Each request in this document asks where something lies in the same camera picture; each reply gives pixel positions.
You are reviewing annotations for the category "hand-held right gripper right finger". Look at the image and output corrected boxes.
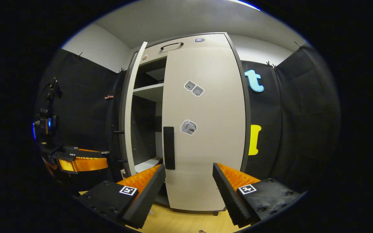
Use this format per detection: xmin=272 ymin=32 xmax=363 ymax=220
xmin=212 ymin=162 xmax=304 ymax=227

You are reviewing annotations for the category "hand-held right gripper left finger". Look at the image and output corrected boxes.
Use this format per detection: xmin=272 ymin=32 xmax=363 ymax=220
xmin=76 ymin=163 xmax=166 ymax=229

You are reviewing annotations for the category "white shoe cabinet door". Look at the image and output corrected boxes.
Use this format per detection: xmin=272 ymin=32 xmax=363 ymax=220
xmin=123 ymin=41 xmax=149 ymax=178
xmin=162 ymin=48 xmax=247 ymax=211

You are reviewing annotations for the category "white and grey shoe cabinet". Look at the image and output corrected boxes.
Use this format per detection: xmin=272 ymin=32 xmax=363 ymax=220
xmin=119 ymin=32 xmax=252 ymax=216

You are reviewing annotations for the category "white cabinet shelf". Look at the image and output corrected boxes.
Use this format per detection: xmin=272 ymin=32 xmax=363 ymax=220
xmin=133 ymin=83 xmax=164 ymax=103

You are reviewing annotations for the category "white cabinet drawer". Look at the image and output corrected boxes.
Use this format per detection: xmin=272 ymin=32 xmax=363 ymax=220
xmin=137 ymin=33 xmax=232 ymax=62

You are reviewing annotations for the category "black door handle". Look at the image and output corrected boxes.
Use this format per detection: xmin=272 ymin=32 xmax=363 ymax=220
xmin=163 ymin=126 xmax=176 ymax=170

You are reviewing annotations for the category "black drawer handle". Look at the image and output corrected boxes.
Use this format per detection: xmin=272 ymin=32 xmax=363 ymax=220
xmin=160 ymin=42 xmax=184 ymax=51

